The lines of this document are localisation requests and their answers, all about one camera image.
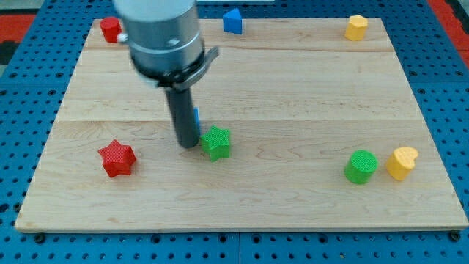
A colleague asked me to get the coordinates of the green cylinder block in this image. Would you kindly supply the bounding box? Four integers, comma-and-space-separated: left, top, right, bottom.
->
344, 150, 379, 184

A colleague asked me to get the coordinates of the blue triangle block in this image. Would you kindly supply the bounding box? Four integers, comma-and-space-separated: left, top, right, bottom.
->
222, 8, 243, 34

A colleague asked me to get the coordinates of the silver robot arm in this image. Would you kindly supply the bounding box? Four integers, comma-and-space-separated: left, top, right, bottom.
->
113, 0, 219, 148

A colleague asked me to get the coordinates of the green star block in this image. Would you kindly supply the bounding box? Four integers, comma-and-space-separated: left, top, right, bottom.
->
200, 125, 231, 162

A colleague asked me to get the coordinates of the red cylinder block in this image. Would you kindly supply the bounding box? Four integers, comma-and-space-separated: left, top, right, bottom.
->
99, 17, 122, 43

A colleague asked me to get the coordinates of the yellow hexagon block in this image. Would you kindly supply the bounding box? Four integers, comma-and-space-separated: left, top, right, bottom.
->
344, 15, 369, 41

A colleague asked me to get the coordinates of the blue block behind rod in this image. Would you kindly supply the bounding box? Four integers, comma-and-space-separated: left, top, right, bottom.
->
193, 107, 201, 135

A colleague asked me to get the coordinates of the wooden board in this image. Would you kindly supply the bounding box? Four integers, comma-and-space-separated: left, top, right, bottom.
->
15, 18, 468, 233

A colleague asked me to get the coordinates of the yellow heart block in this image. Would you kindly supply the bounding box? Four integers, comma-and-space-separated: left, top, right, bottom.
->
385, 147, 419, 181

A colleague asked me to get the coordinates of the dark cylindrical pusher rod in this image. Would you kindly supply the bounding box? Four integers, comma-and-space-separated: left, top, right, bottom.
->
165, 89, 200, 149

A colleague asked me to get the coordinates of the red star block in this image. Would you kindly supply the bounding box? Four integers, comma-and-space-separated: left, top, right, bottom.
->
97, 139, 136, 178

